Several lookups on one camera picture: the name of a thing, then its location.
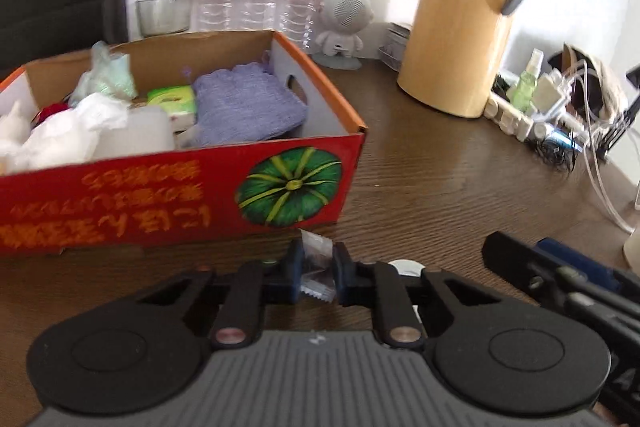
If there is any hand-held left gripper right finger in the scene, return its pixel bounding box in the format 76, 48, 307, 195
331, 241, 541, 350

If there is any red artificial rose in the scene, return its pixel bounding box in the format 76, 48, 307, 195
35, 103, 71, 120

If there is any white round case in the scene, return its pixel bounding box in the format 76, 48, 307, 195
387, 259, 426, 279

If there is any black stand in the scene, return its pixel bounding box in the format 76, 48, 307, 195
595, 66, 640, 164

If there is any small metal tin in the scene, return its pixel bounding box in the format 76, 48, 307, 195
378, 23, 413, 72

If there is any green spray bottle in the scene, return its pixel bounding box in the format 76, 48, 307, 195
507, 48, 545, 114

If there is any yellow thermos jug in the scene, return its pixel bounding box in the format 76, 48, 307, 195
397, 0, 540, 118

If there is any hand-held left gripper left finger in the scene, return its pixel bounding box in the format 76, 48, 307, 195
100, 238, 306, 350

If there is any small clear packet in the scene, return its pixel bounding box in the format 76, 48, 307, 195
299, 229, 337, 303

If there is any white cable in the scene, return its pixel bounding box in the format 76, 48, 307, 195
565, 57, 636, 235

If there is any white plastic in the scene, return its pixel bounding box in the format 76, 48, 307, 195
15, 92, 131, 172

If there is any small glass cup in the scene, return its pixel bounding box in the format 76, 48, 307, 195
136, 0, 193, 38

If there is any white robot-shaped speaker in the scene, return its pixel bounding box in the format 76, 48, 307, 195
314, 0, 376, 70

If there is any green snack packet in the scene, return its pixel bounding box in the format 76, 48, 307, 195
146, 85, 197, 116

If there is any white power strip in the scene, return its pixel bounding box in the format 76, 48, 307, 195
484, 92, 536, 142

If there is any purple knitted cloth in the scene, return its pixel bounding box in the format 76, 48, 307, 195
177, 52, 309, 148

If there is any yellow and white plush toy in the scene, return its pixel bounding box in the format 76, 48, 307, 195
0, 101, 36, 158

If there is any tangled black cable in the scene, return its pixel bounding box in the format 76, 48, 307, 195
530, 127, 583, 172

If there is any white charger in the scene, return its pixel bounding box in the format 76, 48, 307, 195
531, 68, 576, 118

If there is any translucent white container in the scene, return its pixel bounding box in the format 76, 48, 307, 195
92, 106, 176, 158

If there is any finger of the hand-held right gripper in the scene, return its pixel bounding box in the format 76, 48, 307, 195
482, 231, 640, 358
537, 237, 640, 303

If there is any red cardboard box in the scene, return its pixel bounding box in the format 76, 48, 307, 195
0, 29, 369, 258

